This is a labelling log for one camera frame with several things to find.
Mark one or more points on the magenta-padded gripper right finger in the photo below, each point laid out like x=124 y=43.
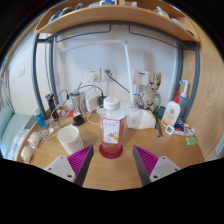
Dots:
x=165 y=165

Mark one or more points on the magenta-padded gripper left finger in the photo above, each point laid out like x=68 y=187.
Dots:
x=60 y=165

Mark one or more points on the clear bottle with pink drink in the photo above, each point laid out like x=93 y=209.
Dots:
x=112 y=130

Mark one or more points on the white paper cup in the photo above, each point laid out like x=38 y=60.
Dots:
x=70 y=140

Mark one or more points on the pale wrapped snack packet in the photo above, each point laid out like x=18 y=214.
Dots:
x=35 y=139
x=26 y=154

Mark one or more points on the small white square clock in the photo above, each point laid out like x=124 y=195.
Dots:
x=169 y=130

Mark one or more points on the green eraser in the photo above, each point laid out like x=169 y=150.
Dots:
x=191 y=141

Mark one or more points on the blue white tube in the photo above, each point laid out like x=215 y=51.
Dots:
x=183 y=129

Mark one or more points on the blue white plaid blanket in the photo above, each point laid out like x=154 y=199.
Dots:
x=16 y=145

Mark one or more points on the small black charger block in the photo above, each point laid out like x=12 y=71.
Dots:
x=78 y=120

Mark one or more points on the bed with green sheet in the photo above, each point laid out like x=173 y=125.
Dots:
x=15 y=125

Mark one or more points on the black electric shaver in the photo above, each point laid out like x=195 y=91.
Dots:
x=51 y=105

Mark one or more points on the silver metal cup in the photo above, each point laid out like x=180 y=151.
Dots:
x=77 y=102

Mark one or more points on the clear spray bottle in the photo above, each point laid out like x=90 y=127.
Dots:
x=183 y=100

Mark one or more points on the white power brick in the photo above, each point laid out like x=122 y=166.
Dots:
x=92 y=103

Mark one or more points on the light green pillow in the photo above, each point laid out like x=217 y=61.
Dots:
x=5 y=121

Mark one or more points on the brown tree figure toy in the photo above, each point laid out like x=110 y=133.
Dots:
x=152 y=90

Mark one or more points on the black plug adapter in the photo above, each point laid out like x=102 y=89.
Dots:
x=102 y=101

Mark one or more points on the white desk lamp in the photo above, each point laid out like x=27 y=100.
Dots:
x=129 y=73

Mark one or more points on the wooden shelf unit with items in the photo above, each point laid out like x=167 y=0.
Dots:
x=116 y=15

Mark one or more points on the white wall light switch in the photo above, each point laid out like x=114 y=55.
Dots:
x=22 y=71

